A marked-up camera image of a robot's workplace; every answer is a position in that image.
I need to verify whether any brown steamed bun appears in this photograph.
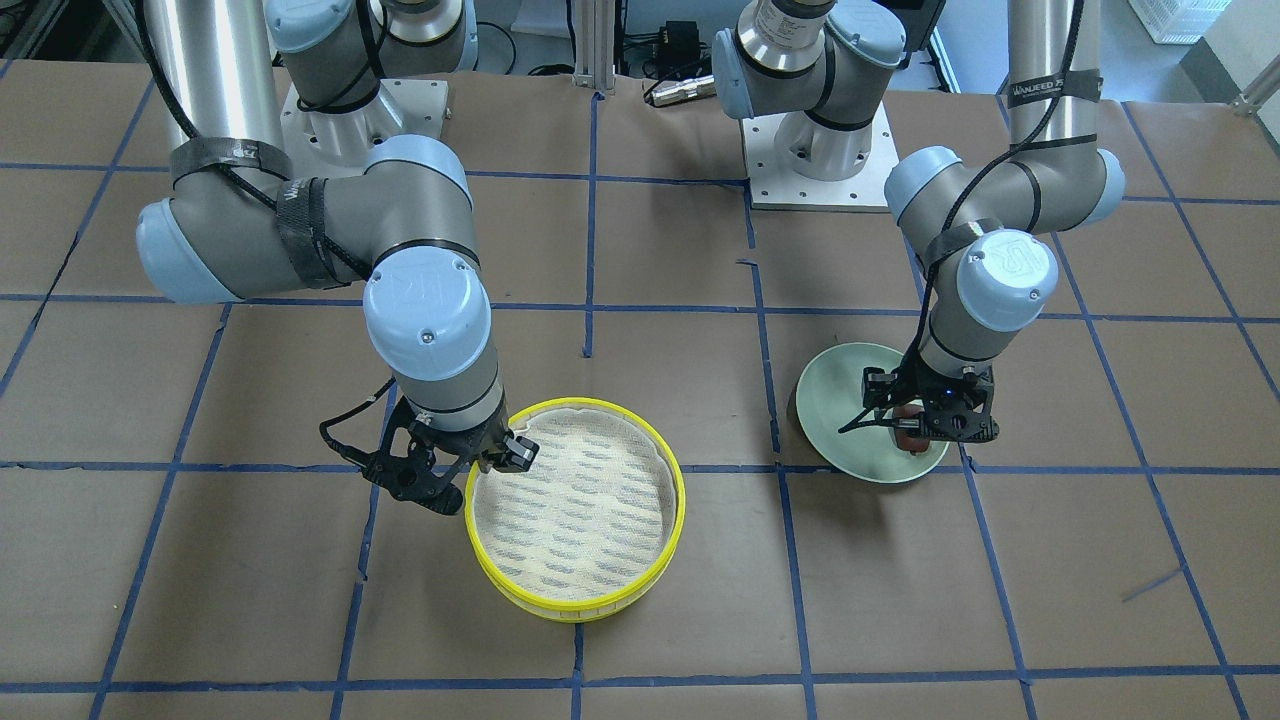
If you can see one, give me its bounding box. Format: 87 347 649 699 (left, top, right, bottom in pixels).
893 404 931 455

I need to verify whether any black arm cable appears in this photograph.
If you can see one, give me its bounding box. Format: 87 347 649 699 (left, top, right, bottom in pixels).
900 0 1085 380

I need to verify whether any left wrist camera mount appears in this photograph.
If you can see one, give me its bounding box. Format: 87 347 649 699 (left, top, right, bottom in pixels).
884 370 1001 446

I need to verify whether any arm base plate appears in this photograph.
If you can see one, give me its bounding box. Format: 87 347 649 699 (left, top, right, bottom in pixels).
280 79 451 178
740 105 899 213

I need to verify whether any yellow steamer layer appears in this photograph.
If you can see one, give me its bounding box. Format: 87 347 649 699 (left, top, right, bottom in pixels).
463 397 687 601
481 562 669 623

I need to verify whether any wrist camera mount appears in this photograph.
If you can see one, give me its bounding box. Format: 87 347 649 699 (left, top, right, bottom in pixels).
319 398 476 516
884 370 1001 446

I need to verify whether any light green plate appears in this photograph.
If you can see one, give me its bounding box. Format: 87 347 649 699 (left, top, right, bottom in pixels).
796 343 954 484

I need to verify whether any black power adapter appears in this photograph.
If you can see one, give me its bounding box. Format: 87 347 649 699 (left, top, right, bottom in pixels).
655 20 701 68

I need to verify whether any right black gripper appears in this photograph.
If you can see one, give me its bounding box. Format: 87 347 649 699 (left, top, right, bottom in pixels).
385 398 540 515

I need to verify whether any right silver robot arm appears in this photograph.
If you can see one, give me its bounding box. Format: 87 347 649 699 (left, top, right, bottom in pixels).
132 1 539 515

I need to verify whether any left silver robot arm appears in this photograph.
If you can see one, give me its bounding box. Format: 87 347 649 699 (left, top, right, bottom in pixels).
710 1 1125 443

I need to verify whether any silver connector plug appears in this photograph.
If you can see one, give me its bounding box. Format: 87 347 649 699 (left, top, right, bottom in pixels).
643 76 716 108

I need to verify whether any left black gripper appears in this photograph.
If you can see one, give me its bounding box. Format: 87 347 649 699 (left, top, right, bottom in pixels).
838 360 1001 446

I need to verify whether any aluminium frame post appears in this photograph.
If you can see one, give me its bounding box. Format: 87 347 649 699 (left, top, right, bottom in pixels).
568 1 621 96

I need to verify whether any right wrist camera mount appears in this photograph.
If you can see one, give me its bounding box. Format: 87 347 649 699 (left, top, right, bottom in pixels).
319 398 476 516

